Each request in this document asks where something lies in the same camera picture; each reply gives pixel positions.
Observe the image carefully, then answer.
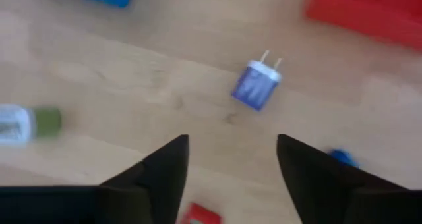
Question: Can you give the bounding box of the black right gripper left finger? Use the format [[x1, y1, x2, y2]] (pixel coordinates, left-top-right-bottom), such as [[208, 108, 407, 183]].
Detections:
[[98, 134, 190, 224]]

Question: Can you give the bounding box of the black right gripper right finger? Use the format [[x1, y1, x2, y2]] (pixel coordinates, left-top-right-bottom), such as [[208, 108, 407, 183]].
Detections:
[[277, 134, 409, 224]]

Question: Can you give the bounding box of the red small digital display device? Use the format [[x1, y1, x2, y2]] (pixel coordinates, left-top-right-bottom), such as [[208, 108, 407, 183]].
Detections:
[[179, 202, 222, 224]]

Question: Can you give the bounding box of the blue charger white plug face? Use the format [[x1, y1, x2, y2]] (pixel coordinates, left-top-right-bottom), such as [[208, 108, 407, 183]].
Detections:
[[230, 50, 283, 113]]

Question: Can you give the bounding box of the blue small digital display device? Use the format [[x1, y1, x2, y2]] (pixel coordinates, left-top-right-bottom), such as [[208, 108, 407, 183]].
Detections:
[[328, 149, 361, 169]]

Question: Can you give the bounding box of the red plastic bin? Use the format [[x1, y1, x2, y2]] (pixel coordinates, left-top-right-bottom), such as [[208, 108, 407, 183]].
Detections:
[[303, 0, 422, 52]]

